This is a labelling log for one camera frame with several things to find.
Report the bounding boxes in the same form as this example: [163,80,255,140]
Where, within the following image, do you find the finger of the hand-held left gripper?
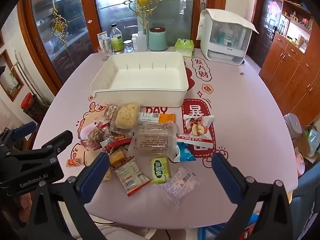
[0,121,37,153]
[6,130,74,163]

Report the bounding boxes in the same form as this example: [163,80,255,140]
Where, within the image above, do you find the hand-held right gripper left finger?
[27,152,111,240]

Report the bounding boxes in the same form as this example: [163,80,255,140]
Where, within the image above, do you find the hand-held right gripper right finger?
[211,152,294,240]

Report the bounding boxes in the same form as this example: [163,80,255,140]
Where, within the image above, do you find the small orange twist packet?
[66,158,82,168]

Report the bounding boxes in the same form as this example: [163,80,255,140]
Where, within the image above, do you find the yellow cake packet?
[108,147,128,167]

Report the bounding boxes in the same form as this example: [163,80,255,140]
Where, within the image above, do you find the clear nut bar packet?
[103,104,118,123]
[80,124,110,152]

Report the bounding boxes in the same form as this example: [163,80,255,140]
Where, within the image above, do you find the white red-edged snack packet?
[112,156,152,197]

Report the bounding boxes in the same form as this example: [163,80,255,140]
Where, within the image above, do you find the red snack packet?
[100,134,134,153]

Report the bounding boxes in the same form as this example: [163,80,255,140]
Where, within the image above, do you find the blue snack packet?
[173,141,197,163]

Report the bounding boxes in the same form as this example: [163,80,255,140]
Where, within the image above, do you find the clear pink snack packet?
[154,165,201,207]

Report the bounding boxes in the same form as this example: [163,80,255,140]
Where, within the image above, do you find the white red fruit-print packet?
[177,114,216,146]

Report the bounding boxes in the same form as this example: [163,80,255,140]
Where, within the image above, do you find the puffed rice cracker packet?
[111,102,141,130]

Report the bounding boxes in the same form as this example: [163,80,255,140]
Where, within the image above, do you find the green snack packet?
[150,156,171,184]

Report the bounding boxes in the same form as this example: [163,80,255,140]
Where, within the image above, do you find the large clear printed packet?
[127,121,178,163]

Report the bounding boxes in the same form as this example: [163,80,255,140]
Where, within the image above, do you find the orange white snack packet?
[137,112,176,125]

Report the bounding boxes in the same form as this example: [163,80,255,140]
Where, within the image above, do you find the white plastic bin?
[90,52,189,108]

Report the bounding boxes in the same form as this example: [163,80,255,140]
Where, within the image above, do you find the pale yellow snack packet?
[101,166,112,183]

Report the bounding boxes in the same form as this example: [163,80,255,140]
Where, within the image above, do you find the dark woven basket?
[24,94,50,124]

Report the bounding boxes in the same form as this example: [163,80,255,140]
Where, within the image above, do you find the red tin can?
[20,92,35,109]

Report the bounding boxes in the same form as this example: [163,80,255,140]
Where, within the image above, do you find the colourful printed cartons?
[197,214,263,240]

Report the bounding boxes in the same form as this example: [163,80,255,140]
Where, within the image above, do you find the blue chair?
[290,160,320,240]

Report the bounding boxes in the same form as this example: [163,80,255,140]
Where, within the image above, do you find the wooden framed glass door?
[17,0,228,88]

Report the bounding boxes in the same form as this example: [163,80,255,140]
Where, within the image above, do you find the white blue carton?
[97,32,110,48]

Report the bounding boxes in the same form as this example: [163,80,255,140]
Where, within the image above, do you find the clear bottle green label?
[110,24,125,55]

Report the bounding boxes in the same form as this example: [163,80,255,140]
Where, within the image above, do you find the white countertop appliance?
[196,8,260,66]

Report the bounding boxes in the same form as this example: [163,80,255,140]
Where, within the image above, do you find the wooden cabinet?
[259,31,320,128]

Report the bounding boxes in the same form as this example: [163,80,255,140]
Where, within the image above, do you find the green tissue pack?
[174,38,195,57]

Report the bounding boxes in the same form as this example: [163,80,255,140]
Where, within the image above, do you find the mint green canister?
[149,27,168,52]

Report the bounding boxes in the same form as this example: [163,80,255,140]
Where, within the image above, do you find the dark wooden door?
[247,0,284,68]

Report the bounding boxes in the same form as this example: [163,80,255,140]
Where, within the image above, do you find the wooden display shelf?
[276,0,320,55]

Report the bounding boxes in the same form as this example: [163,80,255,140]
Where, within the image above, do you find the pink door ornament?
[267,1,280,15]

